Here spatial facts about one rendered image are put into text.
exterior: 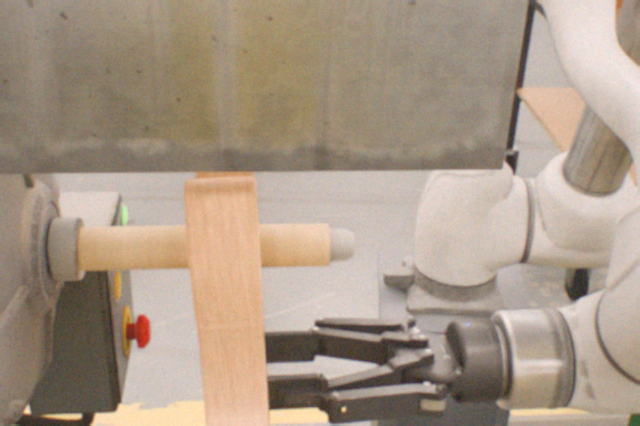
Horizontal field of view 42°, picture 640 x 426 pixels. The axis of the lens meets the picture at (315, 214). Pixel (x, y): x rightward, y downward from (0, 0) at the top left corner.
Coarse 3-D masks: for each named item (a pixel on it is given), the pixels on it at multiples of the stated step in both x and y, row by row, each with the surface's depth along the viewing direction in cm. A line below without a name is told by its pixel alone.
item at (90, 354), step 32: (64, 192) 96; (96, 192) 97; (96, 224) 90; (64, 288) 85; (96, 288) 85; (128, 288) 100; (64, 320) 86; (96, 320) 87; (128, 320) 99; (64, 352) 88; (96, 352) 89; (128, 352) 98; (64, 384) 90; (96, 384) 91; (32, 416) 95
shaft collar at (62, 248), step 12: (60, 228) 59; (72, 228) 59; (48, 240) 59; (60, 240) 59; (72, 240) 59; (48, 252) 58; (60, 252) 58; (72, 252) 59; (48, 264) 59; (60, 264) 59; (72, 264) 59; (60, 276) 59; (72, 276) 60
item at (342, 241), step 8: (336, 232) 62; (344, 232) 62; (336, 240) 61; (344, 240) 61; (352, 240) 62; (336, 248) 61; (344, 248) 61; (352, 248) 62; (336, 256) 62; (344, 256) 62
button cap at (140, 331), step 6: (138, 318) 96; (144, 318) 97; (126, 324) 97; (132, 324) 97; (138, 324) 96; (144, 324) 96; (126, 330) 96; (132, 330) 97; (138, 330) 96; (144, 330) 96; (150, 330) 98; (126, 336) 97; (132, 336) 97; (138, 336) 96; (144, 336) 96; (138, 342) 96; (144, 342) 96
